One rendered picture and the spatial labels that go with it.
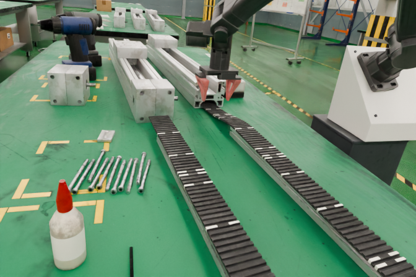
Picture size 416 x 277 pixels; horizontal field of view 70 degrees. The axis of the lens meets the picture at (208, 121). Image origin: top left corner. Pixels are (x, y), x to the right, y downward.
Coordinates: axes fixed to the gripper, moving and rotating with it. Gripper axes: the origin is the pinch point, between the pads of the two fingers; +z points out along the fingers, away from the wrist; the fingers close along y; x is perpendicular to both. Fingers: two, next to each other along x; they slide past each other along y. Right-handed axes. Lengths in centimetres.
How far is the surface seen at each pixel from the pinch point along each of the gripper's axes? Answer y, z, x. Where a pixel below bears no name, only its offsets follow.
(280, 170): 2.0, 1.5, 38.0
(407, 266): -1, 1, 62
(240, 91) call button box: -14.8, 2.1, -12.5
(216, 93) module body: -2.1, -0.2, -4.3
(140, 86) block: 23.0, -4.9, 3.4
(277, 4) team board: -338, -29, -495
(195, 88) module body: 5.1, -1.6, -4.7
